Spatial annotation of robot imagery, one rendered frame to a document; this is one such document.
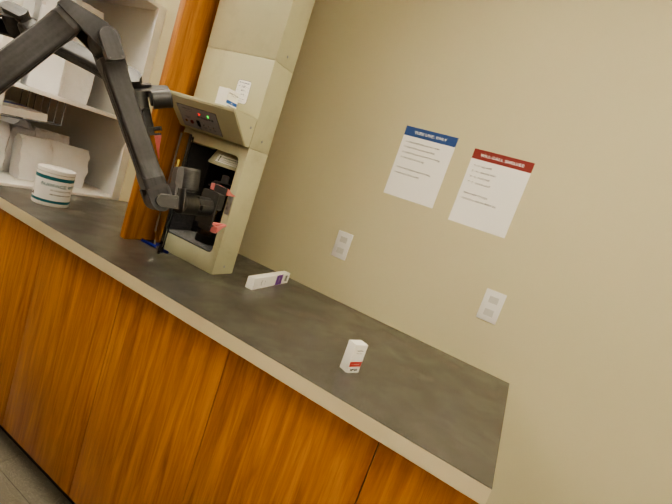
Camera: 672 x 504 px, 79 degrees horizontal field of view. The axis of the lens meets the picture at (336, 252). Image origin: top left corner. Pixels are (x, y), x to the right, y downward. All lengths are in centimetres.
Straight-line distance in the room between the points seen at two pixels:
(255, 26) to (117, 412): 134
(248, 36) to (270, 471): 136
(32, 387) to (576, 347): 191
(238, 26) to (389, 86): 61
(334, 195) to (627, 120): 105
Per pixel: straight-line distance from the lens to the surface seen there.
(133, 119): 115
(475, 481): 93
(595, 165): 159
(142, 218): 174
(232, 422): 120
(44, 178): 197
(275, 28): 155
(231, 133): 146
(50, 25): 115
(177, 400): 132
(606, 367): 161
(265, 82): 150
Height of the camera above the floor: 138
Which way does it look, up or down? 9 degrees down
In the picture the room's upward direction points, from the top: 19 degrees clockwise
